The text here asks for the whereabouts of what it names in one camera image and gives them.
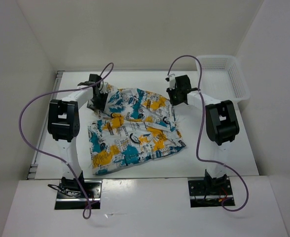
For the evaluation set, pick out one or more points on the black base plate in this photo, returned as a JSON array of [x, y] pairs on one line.
[[202, 194], [70, 199]]

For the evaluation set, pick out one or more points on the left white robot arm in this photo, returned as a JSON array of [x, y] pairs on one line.
[[64, 126]]

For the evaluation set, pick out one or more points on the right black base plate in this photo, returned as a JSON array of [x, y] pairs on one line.
[[202, 194]]

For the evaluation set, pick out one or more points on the white plastic mesh basket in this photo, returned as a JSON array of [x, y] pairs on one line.
[[222, 78]]

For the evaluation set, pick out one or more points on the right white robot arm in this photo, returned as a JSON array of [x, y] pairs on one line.
[[219, 121]]

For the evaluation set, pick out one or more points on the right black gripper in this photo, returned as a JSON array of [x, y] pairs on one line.
[[172, 101]]

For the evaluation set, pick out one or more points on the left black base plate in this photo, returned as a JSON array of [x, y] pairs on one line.
[[70, 199]]

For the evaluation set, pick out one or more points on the colourful printed shorts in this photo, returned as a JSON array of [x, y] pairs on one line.
[[135, 126]]

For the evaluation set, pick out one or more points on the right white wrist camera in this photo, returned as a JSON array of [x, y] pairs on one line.
[[171, 79]]

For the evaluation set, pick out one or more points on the aluminium table edge rail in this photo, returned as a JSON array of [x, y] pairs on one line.
[[33, 167]]

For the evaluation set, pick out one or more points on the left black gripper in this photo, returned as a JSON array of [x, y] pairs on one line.
[[101, 105]]

